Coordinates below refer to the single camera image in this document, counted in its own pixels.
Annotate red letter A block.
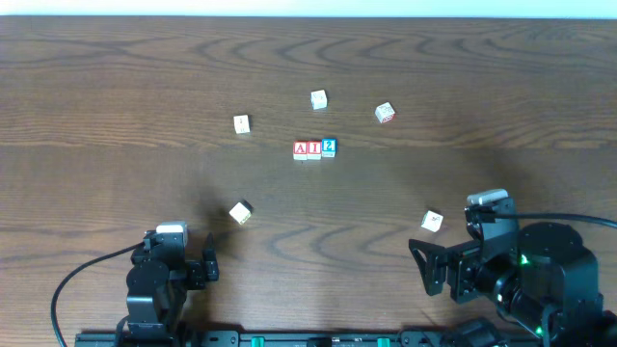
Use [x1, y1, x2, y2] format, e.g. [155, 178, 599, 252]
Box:
[293, 141, 309, 161]

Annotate blue number 2 block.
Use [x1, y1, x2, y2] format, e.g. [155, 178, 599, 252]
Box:
[321, 139, 337, 158]

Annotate red letter I block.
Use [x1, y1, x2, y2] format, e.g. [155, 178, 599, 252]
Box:
[307, 141, 322, 160]

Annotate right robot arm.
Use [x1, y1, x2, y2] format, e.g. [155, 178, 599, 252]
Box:
[409, 219, 616, 346]

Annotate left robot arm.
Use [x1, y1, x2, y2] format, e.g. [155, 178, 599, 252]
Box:
[113, 230, 220, 346]

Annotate white block lower right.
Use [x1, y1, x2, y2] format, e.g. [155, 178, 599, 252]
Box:
[420, 210, 443, 232]

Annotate white block lower left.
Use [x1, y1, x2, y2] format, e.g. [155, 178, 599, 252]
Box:
[228, 200, 253, 225]

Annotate white block upper left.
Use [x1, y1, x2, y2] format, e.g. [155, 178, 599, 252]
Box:
[233, 115, 251, 134]

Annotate white red block upper right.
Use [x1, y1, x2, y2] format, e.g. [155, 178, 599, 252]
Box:
[375, 102, 395, 123]

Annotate white block top centre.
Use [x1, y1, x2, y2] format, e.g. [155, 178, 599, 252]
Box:
[310, 90, 328, 110]

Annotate right black cable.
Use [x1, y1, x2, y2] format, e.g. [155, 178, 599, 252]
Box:
[474, 206, 617, 230]

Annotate black cable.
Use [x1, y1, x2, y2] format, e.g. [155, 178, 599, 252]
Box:
[474, 206, 617, 230]
[50, 242, 146, 347]

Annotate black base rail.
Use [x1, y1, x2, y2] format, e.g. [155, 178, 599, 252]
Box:
[74, 330, 542, 347]

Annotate left black cable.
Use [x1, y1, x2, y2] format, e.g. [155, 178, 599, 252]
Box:
[50, 242, 146, 347]

